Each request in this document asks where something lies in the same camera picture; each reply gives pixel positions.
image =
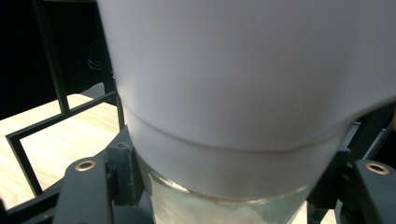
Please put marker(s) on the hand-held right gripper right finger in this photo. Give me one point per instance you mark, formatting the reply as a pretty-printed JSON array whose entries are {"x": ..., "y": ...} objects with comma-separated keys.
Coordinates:
[{"x": 333, "y": 183}]

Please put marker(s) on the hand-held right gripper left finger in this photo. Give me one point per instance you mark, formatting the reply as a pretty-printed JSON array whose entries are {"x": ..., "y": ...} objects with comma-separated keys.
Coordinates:
[{"x": 124, "y": 174}]

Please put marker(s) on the black two-tier metal rack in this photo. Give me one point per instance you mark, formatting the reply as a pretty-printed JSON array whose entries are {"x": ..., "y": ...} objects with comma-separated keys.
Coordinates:
[{"x": 53, "y": 62}]

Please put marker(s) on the glass jar white spout lid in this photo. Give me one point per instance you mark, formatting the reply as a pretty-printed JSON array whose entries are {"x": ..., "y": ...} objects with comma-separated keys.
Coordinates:
[{"x": 236, "y": 77}]

